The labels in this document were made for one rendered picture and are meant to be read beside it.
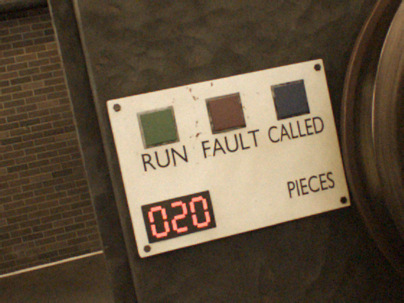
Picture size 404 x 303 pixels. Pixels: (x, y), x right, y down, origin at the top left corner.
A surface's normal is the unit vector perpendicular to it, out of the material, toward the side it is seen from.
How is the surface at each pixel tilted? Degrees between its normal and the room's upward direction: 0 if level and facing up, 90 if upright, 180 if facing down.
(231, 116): 90
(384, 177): 90
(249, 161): 90
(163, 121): 90
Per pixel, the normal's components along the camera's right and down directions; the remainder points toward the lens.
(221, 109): 0.20, 0.01
